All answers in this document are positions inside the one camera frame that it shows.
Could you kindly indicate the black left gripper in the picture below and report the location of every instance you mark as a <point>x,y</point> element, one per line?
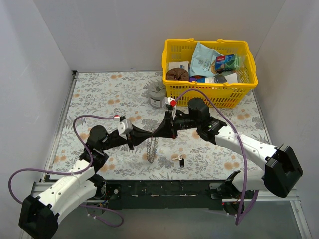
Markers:
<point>130,138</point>

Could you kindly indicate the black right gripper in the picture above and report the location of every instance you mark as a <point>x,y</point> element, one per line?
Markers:
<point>172,127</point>

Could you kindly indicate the metal disc with keyrings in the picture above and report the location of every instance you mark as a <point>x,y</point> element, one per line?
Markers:
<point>152,145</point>

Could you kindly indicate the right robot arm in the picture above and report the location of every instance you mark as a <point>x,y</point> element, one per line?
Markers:
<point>279,169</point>

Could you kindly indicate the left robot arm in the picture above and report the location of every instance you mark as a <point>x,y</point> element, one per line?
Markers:
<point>41,215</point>

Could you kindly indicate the grey paper-wrapped roll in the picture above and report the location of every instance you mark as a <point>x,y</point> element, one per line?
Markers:
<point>156,94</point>

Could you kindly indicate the brown round scrunchie item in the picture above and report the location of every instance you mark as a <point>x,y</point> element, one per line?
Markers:
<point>177,74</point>

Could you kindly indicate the white small box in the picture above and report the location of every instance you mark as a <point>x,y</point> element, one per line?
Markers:
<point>180,64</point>

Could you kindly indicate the yellow plastic basket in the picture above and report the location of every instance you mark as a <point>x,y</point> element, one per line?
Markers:
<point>224,95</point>

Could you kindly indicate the light blue chips bag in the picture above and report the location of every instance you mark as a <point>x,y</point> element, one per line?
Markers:
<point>203,61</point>

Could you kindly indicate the white blue bottle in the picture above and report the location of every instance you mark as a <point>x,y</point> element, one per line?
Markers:
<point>225,77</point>

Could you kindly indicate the green sponge pack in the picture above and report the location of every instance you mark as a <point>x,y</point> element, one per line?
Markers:
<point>228,62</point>

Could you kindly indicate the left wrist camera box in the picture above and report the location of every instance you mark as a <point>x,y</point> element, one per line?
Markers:
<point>124,128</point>

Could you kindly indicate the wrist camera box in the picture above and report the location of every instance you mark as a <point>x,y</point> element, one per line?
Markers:
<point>170,104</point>
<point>124,128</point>

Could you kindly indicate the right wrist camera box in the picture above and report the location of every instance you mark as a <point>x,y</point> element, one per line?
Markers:
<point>170,104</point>

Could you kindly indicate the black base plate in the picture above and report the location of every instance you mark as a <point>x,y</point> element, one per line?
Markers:
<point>171,194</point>

